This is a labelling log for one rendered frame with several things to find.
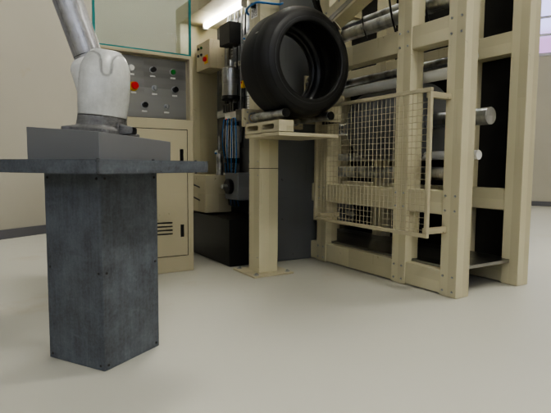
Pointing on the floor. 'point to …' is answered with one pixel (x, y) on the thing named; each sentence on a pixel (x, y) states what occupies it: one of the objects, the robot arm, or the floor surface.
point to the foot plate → (262, 273)
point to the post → (263, 183)
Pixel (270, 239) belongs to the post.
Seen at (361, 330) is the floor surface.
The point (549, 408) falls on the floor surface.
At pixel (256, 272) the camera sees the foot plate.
